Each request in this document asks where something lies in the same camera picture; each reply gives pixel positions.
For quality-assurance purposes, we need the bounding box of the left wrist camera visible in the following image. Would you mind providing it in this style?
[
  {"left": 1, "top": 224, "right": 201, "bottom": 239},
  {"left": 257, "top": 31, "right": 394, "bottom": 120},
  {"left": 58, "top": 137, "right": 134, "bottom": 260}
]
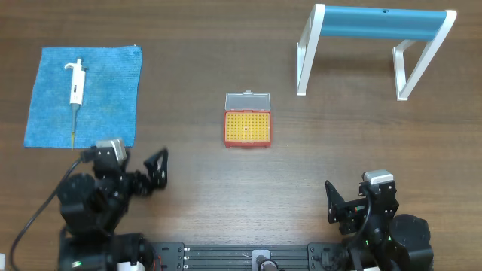
[{"left": 95, "top": 137, "right": 128, "bottom": 163}]

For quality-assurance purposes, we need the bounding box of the black cable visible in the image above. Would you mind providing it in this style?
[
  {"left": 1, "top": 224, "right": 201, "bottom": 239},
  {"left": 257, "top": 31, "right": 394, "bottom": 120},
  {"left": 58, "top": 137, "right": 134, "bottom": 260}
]
[
  {"left": 8, "top": 151, "right": 95, "bottom": 271},
  {"left": 348, "top": 187, "right": 374, "bottom": 251}
]

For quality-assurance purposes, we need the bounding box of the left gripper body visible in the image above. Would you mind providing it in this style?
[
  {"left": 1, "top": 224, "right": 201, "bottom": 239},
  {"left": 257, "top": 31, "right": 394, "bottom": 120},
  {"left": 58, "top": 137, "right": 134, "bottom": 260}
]
[{"left": 91, "top": 148, "right": 154, "bottom": 196}]

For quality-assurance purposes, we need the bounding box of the white pipette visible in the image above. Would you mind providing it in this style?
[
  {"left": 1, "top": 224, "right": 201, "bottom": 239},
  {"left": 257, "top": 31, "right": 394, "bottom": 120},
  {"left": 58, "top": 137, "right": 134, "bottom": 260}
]
[{"left": 63, "top": 58, "right": 87, "bottom": 151}]

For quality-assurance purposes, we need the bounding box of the white and blue stand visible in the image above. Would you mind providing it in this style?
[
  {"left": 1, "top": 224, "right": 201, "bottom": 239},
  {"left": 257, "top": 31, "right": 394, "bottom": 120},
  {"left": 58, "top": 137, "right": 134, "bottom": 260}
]
[{"left": 295, "top": 3, "right": 458, "bottom": 102}]

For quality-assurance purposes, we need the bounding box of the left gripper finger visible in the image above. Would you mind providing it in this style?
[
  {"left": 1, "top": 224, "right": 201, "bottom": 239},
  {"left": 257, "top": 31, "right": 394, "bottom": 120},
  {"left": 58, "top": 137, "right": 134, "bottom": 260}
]
[{"left": 143, "top": 148, "right": 169, "bottom": 190}]

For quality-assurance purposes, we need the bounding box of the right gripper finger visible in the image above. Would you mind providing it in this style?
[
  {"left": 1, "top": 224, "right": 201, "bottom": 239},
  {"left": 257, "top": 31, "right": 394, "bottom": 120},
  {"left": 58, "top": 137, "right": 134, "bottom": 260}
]
[{"left": 325, "top": 180, "right": 346, "bottom": 224}]

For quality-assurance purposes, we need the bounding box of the red and yellow tip box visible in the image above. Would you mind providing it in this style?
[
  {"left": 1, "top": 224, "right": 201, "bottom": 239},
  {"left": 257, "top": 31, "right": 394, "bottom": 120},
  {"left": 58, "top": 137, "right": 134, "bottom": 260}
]
[{"left": 224, "top": 89, "right": 273, "bottom": 149}]

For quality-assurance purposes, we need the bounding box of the mounting rail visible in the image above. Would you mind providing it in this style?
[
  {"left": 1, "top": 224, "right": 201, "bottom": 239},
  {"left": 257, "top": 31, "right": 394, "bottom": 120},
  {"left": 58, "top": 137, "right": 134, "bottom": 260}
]
[{"left": 149, "top": 242, "right": 353, "bottom": 271}]

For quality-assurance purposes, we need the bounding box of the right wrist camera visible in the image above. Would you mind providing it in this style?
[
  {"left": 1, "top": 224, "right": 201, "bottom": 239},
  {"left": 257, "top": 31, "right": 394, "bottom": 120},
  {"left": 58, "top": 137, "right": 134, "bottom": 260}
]
[{"left": 361, "top": 169, "right": 395, "bottom": 186}]

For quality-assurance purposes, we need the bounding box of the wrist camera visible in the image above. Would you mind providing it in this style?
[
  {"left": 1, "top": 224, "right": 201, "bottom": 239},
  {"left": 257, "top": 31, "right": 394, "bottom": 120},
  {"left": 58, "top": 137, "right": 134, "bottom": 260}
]
[
  {"left": 361, "top": 169, "right": 395, "bottom": 186},
  {"left": 95, "top": 137, "right": 128, "bottom": 163}
]

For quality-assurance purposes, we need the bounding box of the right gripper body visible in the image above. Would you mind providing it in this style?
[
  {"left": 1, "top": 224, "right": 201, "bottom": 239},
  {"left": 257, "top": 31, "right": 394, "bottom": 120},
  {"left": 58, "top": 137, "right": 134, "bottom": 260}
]
[{"left": 331, "top": 181, "right": 400, "bottom": 235}]

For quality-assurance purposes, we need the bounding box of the blue cloth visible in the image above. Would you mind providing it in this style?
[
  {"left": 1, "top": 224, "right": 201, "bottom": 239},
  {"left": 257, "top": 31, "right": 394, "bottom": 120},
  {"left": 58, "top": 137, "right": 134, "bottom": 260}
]
[{"left": 23, "top": 45, "right": 143, "bottom": 149}]

